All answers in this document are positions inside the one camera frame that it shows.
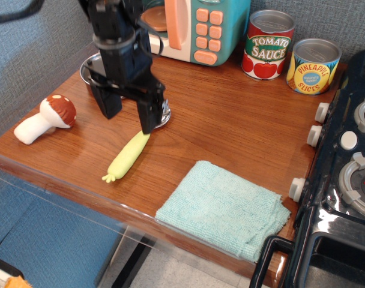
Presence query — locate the orange plush object corner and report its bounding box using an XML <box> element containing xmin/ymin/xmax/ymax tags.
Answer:
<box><xmin>0</xmin><ymin>259</ymin><xmax>32</xmax><ymax>288</ymax></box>

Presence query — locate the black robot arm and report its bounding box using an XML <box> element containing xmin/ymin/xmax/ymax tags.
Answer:
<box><xmin>80</xmin><ymin>1</ymin><xmax>165</xmax><ymax>134</ymax></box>

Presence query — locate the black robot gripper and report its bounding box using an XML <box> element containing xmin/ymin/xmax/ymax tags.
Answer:
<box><xmin>91</xmin><ymin>29</ymin><xmax>164</xmax><ymax>134</ymax></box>

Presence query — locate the toy microwave teal and cream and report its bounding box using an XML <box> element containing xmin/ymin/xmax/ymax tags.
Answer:
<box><xmin>141</xmin><ymin>0</ymin><xmax>250</xmax><ymax>67</ymax></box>

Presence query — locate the black toy stove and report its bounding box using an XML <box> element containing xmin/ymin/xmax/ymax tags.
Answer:
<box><xmin>250</xmin><ymin>50</ymin><xmax>365</xmax><ymax>287</ymax></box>

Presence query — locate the small steel pot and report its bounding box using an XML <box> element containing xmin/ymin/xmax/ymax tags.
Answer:
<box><xmin>79</xmin><ymin>52</ymin><xmax>119</xmax><ymax>96</ymax></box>

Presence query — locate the yellow corn handle spoon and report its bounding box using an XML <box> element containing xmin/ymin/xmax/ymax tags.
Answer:
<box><xmin>101</xmin><ymin>131</ymin><xmax>151</xmax><ymax>183</ymax></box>

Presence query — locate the pineapple slices can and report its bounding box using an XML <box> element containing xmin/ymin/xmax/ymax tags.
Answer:
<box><xmin>286</xmin><ymin>38</ymin><xmax>342</xmax><ymax>95</ymax></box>

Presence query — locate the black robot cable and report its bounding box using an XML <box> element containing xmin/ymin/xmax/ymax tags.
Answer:
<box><xmin>0</xmin><ymin>0</ymin><xmax>45</xmax><ymax>25</ymax></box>

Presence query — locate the plush brown white mushroom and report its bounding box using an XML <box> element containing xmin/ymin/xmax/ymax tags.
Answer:
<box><xmin>14</xmin><ymin>94</ymin><xmax>77</xmax><ymax>145</ymax></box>

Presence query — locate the light blue folded towel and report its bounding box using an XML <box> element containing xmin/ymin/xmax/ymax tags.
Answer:
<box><xmin>155</xmin><ymin>161</ymin><xmax>291</xmax><ymax>262</ymax></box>

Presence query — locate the tomato sauce can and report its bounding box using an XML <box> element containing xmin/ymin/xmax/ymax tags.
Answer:
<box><xmin>242</xmin><ymin>10</ymin><xmax>295</xmax><ymax>80</ymax></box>

